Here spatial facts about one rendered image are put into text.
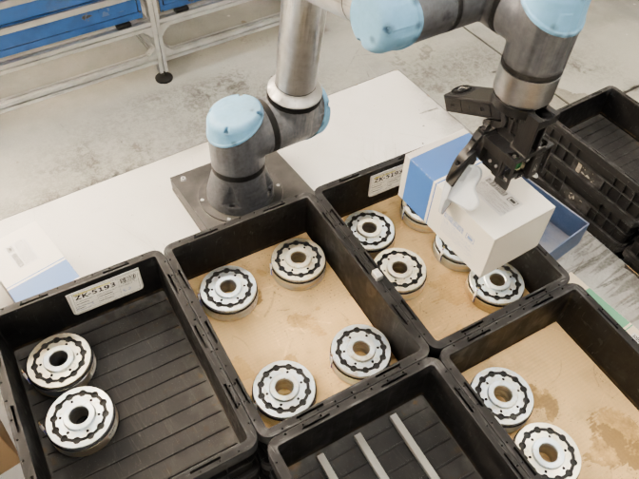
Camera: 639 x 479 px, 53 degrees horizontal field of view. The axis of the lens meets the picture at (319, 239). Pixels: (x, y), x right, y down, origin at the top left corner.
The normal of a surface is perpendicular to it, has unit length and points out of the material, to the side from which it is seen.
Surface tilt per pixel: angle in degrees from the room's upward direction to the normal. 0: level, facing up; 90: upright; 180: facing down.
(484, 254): 90
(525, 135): 90
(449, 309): 0
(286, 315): 0
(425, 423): 0
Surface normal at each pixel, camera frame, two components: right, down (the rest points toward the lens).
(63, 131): 0.04, -0.64
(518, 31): -0.83, 0.41
